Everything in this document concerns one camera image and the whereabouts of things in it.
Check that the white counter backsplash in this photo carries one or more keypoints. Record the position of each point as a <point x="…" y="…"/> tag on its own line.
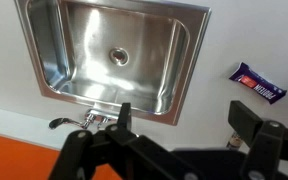
<point x="20" y="126"/>

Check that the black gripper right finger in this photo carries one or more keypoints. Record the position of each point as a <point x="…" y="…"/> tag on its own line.
<point x="260" y="140"/>

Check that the stainless steel sink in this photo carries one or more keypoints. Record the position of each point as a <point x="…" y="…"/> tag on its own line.
<point x="117" y="56"/>

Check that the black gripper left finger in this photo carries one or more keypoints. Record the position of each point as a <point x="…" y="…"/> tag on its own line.
<point x="124" y="150"/>

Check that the purple chocolate bar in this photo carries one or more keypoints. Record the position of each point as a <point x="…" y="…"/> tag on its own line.
<point x="258" y="83"/>

